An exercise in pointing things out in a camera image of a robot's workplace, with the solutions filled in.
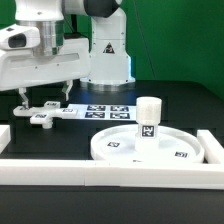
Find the white U-shaped obstacle fence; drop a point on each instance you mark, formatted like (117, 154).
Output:
(206, 175)

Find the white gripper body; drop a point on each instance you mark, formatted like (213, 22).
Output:
(21, 69)

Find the white cross-shaped table base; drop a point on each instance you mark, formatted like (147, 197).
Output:
(44, 115)

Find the white round table top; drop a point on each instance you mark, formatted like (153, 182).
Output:
(151, 144)

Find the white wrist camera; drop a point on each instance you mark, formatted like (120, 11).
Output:
(19, 37)

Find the white marker sheet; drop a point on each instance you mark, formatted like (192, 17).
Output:
(104, 112)

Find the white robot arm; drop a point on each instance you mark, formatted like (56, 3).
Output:
(56, 41)

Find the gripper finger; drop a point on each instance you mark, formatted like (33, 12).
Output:
(67, 88)
(25, 100)

